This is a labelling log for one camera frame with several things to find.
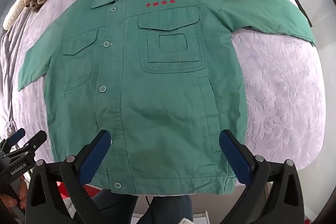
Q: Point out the red object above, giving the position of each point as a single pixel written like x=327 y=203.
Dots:
x=62 y=188

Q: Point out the person's legs in jeans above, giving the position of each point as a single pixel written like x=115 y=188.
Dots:
x=168 y=209

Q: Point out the green work jacket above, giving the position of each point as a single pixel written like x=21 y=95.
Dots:
x=157 y=77

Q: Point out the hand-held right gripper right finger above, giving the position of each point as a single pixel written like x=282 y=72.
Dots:
x=235 y=155

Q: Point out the lilac textured blanket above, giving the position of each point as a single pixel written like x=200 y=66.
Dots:
x=278 y=82

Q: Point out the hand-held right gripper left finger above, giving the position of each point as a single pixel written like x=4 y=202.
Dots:
x=95 y=153

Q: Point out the cream knitted cloth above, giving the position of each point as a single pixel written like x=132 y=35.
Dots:
x=13 y=12

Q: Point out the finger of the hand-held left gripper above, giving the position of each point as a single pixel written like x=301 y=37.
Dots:
x=16 y=136
x=35 y=142

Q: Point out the person's left hand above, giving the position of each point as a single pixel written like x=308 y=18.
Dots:
x=10 y=201

